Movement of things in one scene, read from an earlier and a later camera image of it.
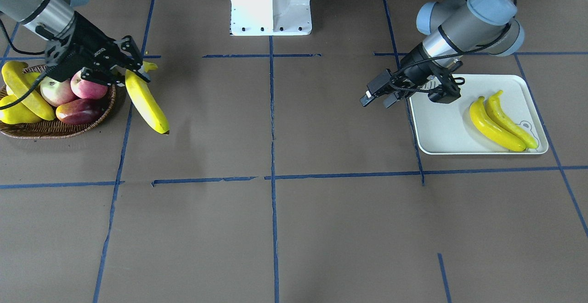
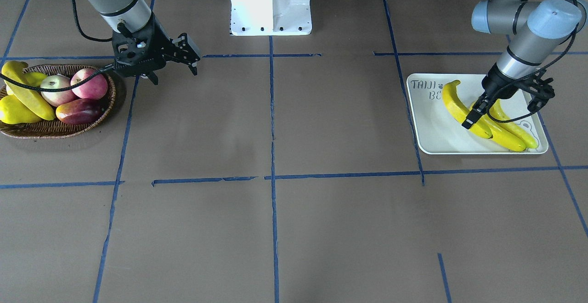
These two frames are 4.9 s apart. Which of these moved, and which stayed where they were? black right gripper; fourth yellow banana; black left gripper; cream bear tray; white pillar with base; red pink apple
Moved: black left gripper; black right gripper
Stayed: cream bear tray; white pillar with base; fourth yellow banana; red pink apple
